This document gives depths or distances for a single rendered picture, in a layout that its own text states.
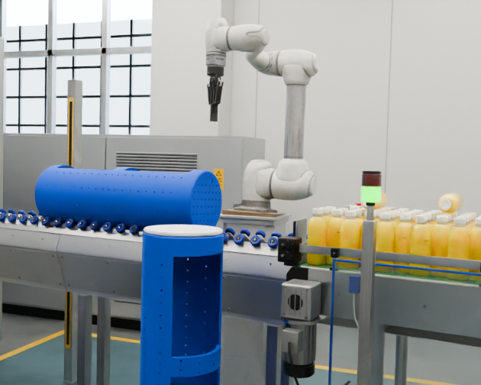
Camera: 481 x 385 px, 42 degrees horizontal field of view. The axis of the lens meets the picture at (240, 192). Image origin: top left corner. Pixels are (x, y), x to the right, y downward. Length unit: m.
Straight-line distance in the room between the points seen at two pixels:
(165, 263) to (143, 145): 2.53
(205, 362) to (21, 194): 3.23
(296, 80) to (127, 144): 1.83
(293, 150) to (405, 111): 2.27
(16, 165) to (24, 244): 2.04
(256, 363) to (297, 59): 1.54
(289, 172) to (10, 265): 1.48
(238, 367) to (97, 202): 1.14
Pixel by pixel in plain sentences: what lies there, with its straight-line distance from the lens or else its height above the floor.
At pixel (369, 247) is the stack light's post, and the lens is 2.04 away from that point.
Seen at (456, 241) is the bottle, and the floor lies 1.03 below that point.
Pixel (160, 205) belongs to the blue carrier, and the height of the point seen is 1.08.
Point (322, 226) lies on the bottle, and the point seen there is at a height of 1.04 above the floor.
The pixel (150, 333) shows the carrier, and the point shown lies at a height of 0.69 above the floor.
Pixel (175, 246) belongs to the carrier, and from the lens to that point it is 2.06.
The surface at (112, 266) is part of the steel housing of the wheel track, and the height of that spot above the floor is 0.79.
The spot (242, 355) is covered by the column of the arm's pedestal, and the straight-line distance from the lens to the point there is 3.30.
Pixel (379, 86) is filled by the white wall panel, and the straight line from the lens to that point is 5.34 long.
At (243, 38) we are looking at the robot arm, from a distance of 2.68.
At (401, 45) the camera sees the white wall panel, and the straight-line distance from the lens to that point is 5.37.
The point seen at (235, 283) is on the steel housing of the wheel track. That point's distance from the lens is 2.53.
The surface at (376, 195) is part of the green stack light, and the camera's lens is 2.01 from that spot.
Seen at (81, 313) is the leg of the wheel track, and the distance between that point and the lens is 3.07.
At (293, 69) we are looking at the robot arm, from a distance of 3.15.
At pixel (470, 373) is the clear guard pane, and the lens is 2.17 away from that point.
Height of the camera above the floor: 1.28
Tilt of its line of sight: 3 degrees down
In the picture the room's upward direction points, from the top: 2 degrees clockwise
